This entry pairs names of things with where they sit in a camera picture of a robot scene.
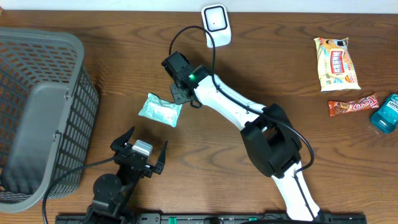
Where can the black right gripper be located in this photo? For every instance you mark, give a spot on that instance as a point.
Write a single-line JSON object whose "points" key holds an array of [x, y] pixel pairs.
{"points": [[176, 99]]}

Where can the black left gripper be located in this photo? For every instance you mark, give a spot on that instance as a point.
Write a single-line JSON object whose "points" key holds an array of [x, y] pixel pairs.
{"points": [[119, 145]]}

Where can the green wet wipes pack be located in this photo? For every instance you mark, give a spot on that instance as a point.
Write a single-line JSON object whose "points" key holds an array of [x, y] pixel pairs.
{"points": [[159, 110]]}

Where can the red chocolate bar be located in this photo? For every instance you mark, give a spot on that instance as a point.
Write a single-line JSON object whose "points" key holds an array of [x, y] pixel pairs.
{"points": [[341, 107]]}

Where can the orange snack bag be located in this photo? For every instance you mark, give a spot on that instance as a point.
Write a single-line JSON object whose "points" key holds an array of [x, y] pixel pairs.
{"points": [[336, 71]]}

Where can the blue mouthwash bottle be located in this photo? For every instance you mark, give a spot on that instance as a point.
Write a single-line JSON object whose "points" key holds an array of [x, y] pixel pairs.
{"points": [[385, 119]]}

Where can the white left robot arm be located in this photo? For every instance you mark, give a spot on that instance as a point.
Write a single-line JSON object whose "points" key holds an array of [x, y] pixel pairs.
{"points": [[113, 191]]}

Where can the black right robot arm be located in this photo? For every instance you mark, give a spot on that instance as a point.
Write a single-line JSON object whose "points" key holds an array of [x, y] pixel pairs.
{"points": [[271, 142]]}

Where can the white barcode scanner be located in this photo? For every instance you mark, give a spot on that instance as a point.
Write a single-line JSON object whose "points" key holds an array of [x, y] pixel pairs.
{"points": [[216, 22]]}

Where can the grey plastic basket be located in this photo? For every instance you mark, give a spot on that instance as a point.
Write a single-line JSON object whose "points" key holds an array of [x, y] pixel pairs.
{"points": [[48, 110]]}

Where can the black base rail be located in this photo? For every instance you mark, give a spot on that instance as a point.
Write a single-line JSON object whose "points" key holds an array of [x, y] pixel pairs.
{"points": [[148, 218]]}

